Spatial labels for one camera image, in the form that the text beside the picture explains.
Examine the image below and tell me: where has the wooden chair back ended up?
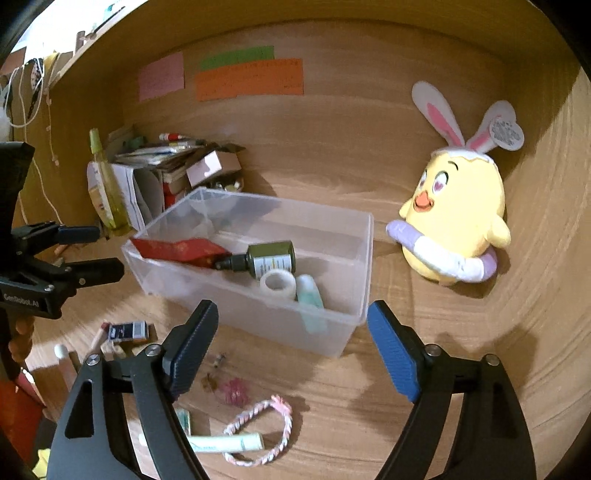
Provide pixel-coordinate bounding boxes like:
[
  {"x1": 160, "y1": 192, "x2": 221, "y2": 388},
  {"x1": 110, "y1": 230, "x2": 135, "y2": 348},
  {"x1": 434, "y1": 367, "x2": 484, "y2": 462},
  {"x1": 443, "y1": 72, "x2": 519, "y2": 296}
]
[{"x1": 54, "y1": 344, "x2": 85, "y2": 403}]

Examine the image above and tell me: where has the white slim tube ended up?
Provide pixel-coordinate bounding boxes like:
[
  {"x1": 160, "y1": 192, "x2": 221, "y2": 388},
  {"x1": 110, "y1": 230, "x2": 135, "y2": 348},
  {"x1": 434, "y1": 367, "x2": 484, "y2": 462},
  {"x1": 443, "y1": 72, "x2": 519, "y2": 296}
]
[{"x1": 187, "y1": 432, "x2": 264, "y2": 455}]

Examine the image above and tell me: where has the red box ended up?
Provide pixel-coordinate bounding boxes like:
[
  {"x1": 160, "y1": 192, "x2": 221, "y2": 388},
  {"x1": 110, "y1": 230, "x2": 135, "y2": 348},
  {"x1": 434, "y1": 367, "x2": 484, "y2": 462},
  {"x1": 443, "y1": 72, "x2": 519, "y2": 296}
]
[{"x1": 0, "y1": 383, "x2": 44, "y2": 462}]

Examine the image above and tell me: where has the pile of papers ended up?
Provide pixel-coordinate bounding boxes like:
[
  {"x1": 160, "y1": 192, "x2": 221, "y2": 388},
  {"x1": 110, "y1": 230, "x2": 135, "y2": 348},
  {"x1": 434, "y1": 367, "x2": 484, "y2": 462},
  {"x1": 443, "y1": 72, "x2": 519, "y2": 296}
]
[{"x1": 108, "y1": 131, "x2": 206, "y2": 172}]

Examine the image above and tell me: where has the mint green tube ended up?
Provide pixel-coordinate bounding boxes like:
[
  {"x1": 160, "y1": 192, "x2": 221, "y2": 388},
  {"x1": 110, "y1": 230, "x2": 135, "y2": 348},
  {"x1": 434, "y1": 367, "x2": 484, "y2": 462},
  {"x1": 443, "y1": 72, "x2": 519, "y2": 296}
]
[{"x1": 295, "y1": 274, "x2": 328, "y2": 335}]

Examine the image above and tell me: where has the clear plastic storage box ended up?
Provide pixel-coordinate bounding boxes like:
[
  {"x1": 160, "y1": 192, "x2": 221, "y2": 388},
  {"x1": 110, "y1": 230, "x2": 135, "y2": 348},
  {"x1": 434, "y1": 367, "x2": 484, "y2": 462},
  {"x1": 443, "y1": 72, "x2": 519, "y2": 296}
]
[{"x1": 121, "y1": 187, "x2": 375, "y2": 358}]

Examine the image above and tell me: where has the white folded paper box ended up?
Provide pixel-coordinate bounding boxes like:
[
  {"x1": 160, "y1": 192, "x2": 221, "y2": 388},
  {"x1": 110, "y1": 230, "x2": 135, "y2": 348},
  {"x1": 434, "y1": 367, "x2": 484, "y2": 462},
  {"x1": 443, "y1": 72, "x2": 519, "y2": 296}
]
[{"x1": 113, "y1": 164, "x2": 166, "y2": 232}]

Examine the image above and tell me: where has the small open cardboard box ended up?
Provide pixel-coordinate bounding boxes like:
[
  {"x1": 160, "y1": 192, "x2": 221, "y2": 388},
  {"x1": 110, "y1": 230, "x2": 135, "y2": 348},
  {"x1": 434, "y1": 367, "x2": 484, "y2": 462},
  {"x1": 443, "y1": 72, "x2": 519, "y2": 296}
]
[{"x1": 185, "y1": 143, "x2": 246, "y2": 190}]

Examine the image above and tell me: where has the hanging bead string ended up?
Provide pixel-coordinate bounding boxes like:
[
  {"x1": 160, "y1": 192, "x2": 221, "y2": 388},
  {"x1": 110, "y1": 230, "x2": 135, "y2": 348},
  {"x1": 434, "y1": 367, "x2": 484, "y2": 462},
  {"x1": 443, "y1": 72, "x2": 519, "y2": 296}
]
[{"x1": 44, "y1": 88, "x2": 62, "y2": 168}]

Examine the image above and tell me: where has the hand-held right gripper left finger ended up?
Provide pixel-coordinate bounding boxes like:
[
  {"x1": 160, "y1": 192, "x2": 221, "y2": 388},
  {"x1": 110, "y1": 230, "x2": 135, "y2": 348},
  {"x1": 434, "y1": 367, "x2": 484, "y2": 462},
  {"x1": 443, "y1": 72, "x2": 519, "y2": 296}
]
[{"x1": 46, "y1": 299, "x2": 220, "y2": 480}]

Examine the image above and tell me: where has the white hanging cord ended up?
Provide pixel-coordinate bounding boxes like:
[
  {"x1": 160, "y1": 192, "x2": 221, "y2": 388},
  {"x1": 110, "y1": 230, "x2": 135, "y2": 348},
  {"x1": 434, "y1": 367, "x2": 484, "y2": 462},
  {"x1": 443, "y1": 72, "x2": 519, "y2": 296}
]
[{"x1": 4, "y1": 58, "x2": 52, "y2": 130}]

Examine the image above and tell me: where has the pink paper note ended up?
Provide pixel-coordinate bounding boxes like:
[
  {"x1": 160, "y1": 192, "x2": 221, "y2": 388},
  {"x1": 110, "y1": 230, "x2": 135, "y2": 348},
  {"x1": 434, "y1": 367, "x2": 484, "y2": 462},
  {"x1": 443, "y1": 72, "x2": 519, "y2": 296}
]
[{"x1": 139, "y1": 52, "x2": 185, "y2": 102}]

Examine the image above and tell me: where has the person's left hand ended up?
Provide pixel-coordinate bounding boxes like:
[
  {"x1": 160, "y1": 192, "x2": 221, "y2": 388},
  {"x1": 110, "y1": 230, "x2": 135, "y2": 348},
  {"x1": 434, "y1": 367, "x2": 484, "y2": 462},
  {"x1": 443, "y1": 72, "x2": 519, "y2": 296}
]
[{"x1": 9, "y1": 318, "x2": 36, "y2": 377}]

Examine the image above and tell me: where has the green paper note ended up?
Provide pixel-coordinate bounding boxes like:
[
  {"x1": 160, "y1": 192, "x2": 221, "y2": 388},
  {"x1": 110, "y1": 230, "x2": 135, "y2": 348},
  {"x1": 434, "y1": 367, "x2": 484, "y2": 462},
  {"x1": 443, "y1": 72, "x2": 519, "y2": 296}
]
[{"x1": 199, "y1": 46, "x2": 275, "y2": 71}]

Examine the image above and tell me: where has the yellow chick plush toy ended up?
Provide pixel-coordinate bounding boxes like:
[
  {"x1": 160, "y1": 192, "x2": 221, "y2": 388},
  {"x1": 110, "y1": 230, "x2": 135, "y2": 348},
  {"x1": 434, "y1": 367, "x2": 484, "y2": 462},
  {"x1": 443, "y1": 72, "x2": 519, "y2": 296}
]
[{"x1": 385, "y1": 80, "x2": 525, "y2": 287}]

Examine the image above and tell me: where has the white lotion bottle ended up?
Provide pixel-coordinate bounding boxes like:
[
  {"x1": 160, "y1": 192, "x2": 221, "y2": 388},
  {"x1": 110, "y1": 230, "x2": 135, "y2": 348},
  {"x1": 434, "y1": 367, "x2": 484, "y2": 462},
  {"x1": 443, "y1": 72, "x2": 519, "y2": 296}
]
[{"x1": 87, "y1": 161, "x2": 112, "y2": 227}]

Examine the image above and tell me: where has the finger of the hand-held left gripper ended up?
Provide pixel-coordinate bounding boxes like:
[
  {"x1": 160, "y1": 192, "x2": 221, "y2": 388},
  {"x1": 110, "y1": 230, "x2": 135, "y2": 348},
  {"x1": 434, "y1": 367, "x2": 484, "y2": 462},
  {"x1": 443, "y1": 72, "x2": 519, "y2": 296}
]
[
  {"x1": 56, "y1": 224, "x2": 101, "y2": 245},
  {"x1": 59, "y1": 257, "x2": 124, "y2": 288}
]

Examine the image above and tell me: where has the pink white braided bracelet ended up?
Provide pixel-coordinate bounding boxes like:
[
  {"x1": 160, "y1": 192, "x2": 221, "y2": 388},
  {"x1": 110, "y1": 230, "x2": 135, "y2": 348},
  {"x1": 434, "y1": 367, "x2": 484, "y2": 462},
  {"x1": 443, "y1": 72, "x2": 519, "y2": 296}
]
[{"x1": 223, "y1": 394, "x2": 293, "y2": 464}]

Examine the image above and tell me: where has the orange paper note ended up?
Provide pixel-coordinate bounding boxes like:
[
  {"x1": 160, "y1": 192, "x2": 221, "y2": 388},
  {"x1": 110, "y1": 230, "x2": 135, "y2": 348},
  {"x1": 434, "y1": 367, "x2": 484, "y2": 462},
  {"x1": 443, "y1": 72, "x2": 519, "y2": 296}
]
[{"x1": 194, "y1": 58, "x2": 304, "y2": 101}]

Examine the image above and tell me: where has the red foil packet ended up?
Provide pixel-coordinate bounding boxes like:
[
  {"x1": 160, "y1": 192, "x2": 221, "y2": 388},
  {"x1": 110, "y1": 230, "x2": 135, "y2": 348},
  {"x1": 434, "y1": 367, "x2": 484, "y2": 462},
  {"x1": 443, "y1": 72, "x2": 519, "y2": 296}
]
[{"x1": 129, "y1": 237, "x2": 232, "y2": 269}]

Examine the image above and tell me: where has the white tape roll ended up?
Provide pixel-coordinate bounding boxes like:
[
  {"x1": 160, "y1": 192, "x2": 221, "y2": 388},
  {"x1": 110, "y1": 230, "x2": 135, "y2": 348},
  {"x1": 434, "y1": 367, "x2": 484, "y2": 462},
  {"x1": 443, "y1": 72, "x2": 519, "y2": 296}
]
[{"x1": 259, "y1": 270, "x2": 297, "y2": 302}]

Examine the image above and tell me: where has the small white and dark box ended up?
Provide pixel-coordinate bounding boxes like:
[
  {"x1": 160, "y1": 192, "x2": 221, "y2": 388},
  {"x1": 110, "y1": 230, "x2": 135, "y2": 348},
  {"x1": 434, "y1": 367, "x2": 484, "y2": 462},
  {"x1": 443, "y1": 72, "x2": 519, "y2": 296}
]
[{"x1": 108, "y1": 322, "x2": 149, "y2": 342}]

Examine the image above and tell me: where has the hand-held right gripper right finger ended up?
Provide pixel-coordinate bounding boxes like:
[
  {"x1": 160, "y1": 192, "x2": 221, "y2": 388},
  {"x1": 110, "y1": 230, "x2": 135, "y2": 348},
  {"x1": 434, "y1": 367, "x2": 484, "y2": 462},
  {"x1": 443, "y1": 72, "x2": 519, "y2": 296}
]
[{"x1": 367, "y1": 300, "x2": 539, "y2": 480}]

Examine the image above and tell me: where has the yellow-green spray bottle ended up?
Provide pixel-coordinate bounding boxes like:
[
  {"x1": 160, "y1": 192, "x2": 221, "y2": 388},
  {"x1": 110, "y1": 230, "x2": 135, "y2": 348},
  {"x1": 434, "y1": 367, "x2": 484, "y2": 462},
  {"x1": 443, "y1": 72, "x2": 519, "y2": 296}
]
[{"x1": 89, "y1": 128, "x2": 130, "y2": 234}]

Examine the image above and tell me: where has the dark green spray bottle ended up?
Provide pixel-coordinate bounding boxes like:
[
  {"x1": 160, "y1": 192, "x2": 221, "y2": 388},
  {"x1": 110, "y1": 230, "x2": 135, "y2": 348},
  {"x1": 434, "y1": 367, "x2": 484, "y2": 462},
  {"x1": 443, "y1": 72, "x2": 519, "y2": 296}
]
[{"x1": 213, "y1": 240, "x2": 296, "y2": 280}]

